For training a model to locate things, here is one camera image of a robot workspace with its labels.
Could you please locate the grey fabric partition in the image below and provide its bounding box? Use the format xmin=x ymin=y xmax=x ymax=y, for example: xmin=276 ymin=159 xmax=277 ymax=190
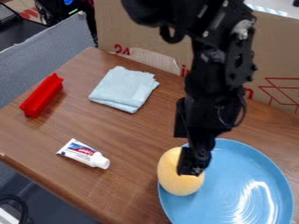
xmin=0 ymin=13 xmax=95 ymax=109

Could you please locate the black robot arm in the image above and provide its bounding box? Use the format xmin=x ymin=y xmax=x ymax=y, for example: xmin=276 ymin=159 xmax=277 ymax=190
xmin=121 ymin=0 xmax=258 ymax=176

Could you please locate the red plastic block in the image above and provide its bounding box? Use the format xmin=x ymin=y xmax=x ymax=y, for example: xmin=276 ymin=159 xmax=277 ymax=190
xmin=21 ymin=73 xmax=63 ymax=118

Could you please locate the black equipment in background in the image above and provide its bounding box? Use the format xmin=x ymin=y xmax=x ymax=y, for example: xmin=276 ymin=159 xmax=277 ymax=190
xmin=34 ymin=0 xmax=99 ymax=45

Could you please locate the cardboard box wall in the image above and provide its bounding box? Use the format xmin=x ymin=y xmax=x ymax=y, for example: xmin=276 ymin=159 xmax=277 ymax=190
xmin=95 ymin=0 xmax=299 ymax=116

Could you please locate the yellow ball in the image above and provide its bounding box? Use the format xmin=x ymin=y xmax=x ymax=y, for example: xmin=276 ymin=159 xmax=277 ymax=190
xmin=157 ymin=147 xmax=206 ymax=196

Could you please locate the light blue folded cloth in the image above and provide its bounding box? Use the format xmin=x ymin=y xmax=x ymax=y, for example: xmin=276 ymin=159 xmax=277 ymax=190
xmin=89 ymin=66 xmax=159 ymax=114

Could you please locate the black cable loop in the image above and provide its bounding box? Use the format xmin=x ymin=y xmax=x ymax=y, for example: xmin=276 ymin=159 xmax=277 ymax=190
xmin=0 ymin=194 xmax=31 ymax=224

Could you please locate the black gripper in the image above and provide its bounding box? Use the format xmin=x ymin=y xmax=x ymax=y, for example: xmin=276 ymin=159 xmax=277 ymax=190
xmin=174 ymin=84 xmax=248 ymax=177

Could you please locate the white toothpaste tube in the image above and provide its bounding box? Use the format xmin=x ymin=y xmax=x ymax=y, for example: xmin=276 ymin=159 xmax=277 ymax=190
xmin=57 ymin=138 xmax=110 ymax=170

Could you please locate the blue plate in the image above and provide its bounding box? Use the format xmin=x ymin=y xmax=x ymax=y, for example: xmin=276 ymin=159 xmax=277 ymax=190
xmin=158 ymin=138 xmax=296 ymax=224

